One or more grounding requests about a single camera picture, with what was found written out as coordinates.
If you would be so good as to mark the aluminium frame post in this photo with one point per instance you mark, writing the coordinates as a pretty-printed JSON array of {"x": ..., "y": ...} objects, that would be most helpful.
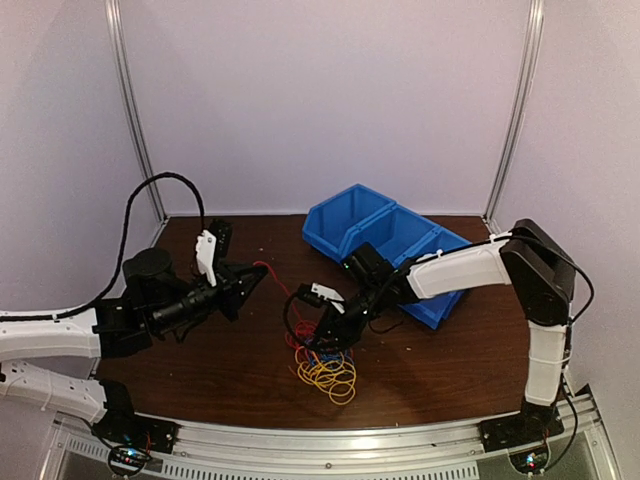
[
  {"x": 131, "y": 111},
  {"x": 528, "y": 65}
]

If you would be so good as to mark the front aluminium rail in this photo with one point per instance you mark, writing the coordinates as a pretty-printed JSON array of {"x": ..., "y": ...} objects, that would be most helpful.
[{"x": 449, "y": 450}]

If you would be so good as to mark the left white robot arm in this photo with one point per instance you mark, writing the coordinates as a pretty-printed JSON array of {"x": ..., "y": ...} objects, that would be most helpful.
[{"x": 156, "y": 303}]

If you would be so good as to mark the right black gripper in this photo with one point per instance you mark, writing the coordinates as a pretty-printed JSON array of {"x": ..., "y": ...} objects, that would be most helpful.
[{"x": 332, "y": 320}]

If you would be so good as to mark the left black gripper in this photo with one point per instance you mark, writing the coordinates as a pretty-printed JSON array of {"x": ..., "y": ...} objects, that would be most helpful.
[{"x": 234, "y": 292}]

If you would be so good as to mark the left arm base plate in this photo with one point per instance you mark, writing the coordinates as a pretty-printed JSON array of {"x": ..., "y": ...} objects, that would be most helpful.
[{"x": 145, "y": 433}]

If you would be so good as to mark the blue bin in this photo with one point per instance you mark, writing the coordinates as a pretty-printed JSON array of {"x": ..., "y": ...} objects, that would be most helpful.
[
  {"x": 328, "y": 223},
  {"x": 396, "y": 233},
  {"x": 432, "y": 312}
]

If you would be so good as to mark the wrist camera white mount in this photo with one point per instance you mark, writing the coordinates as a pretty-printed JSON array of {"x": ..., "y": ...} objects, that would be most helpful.
[
  {"x": 211, "y": 246},
  {"x": 318, "y": 295}
]

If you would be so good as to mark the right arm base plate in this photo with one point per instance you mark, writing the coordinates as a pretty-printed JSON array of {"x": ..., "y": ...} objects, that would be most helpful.
[{"x": 518, "y": 430}]

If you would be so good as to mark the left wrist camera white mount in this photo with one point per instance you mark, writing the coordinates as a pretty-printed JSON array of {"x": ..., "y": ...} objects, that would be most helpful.
[{"x": 211, "y": 246}]

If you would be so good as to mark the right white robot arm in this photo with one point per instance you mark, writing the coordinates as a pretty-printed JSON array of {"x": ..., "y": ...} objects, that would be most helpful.
[{"x": 524, "y": 258}]

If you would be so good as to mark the blue bin far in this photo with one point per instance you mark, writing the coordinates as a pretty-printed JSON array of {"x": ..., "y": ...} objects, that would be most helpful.
[{"x": 328, "y": 223}]

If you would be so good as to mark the left aluminium frame post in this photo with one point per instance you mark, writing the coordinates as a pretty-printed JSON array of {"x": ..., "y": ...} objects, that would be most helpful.
[{"x": 131, "y": 111}]

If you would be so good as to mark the right aluminium frame post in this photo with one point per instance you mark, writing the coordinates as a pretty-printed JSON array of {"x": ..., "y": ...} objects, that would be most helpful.
[{"x": 528, "y": 65}]

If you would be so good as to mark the blue bin near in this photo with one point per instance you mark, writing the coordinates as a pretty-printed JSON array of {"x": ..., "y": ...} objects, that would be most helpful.
[{"x": 432, "y": 312}]

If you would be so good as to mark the blue bin middle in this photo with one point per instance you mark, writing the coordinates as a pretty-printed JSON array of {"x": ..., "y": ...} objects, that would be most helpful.
[{"x": 396, "y": 233}]

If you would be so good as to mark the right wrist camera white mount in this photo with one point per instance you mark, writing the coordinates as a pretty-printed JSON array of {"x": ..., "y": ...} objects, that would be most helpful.
[{"x": 318, "y": 295}]

